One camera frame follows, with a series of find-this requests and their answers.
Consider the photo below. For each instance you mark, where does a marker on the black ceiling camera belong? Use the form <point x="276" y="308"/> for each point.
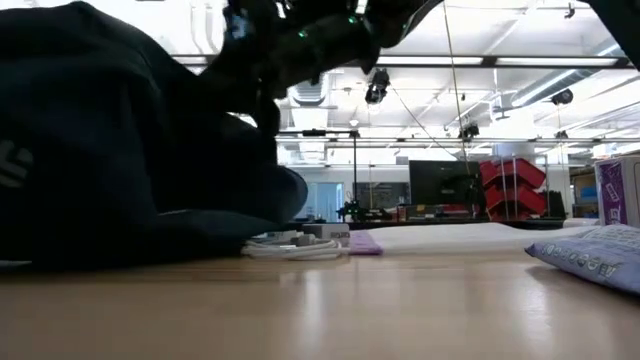
<point x="562" y="96"/>
<point x="377" y="87"/>
<point x="469" y="131"/>

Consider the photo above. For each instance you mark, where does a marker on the red storage bins rack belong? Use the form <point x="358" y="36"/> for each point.
<point x="515" y="172"/>

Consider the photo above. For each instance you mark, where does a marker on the white charger block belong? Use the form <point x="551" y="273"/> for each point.
<point x="325" y="232"/>

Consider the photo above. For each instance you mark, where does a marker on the white purple cardboard box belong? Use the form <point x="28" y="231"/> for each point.
<point x="612" y="192"/>

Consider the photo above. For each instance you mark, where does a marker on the blue storage bins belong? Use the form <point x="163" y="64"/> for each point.
<point x="587" y="195"/>

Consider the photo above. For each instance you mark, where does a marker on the blue tissue packet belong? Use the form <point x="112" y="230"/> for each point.
<point x="590" y="260"/>

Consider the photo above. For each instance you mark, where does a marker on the overhead light bar beam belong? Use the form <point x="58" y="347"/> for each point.
<point x="490" y="61"/>

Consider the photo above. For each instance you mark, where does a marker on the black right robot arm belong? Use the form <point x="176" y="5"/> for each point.
<point x="340" y="40"/>

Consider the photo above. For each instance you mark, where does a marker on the black aluminium table frame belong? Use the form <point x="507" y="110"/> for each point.
<point x="540" y="224"/>

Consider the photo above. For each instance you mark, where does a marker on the black post stand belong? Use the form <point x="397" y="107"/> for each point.
<point x="355" y="175"/>

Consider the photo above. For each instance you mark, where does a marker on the white mesh pouch purple trim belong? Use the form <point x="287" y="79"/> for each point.
<point x="450" y="237"/>

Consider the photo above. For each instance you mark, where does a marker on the dark blue backpack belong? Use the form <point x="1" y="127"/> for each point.
<point x="100" y="150"/>

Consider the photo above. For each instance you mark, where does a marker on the black monitor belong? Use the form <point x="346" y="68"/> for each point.
<point x="430" y="182"/>

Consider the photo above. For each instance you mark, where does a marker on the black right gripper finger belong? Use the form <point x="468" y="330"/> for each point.
<point x="269" y="117"/>

